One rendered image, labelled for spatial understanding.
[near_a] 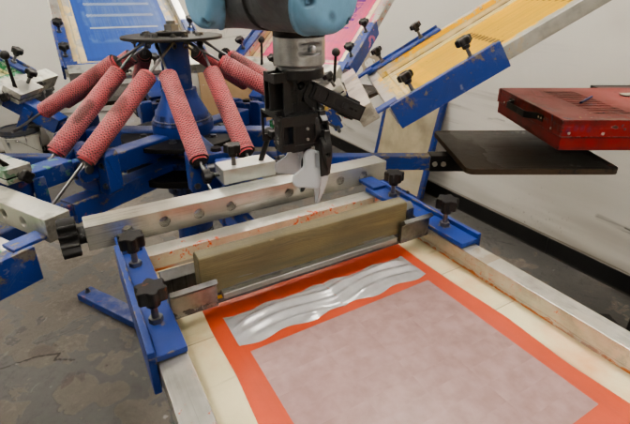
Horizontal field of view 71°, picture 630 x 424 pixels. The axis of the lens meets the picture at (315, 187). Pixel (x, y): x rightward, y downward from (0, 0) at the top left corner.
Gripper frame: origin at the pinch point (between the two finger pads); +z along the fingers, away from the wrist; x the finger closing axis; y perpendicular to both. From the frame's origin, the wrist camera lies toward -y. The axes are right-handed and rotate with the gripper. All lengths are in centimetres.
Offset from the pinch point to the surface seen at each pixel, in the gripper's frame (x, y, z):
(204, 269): 1.4, 19.8, 8.3
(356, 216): 1.5, -8.2, 6.7
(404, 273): 9.2, -13.6, 16.3
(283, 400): 21.8, 17.0, 16.7
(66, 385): -102, 55, 112
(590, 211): -49, -199, 78
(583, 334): 34.9, -25.0, 15.4
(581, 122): -7, -89, 3
